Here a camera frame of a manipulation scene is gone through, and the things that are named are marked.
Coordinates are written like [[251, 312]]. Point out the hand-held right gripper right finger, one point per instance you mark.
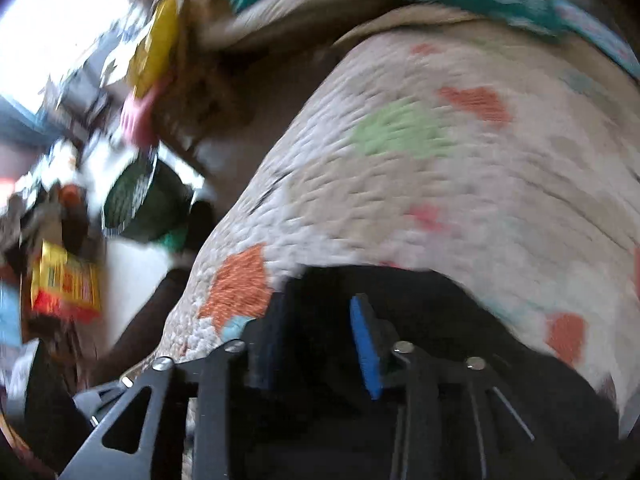
[[367, 345]]

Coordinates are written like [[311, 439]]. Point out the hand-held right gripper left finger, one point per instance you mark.
[[267, 345]]

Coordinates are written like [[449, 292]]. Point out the red and yellow packet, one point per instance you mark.
[[62, 285]]

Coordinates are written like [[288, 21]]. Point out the quilted patterned blanket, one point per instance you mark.
[[400, 185]]

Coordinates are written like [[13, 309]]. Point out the dark green mesh basket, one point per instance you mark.
[[135, 200]]

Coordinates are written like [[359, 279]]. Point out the wooden chair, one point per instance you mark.
[[200, 95]]

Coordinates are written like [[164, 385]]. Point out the pink soft item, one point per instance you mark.
[[140, 117]]

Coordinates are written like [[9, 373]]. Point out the beige folded cushion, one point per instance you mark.
[[300, 25]]

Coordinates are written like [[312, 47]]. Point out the green packet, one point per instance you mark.
[[475, 0]]

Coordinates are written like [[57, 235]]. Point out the light blue printed box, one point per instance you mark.
[[595, 35]]

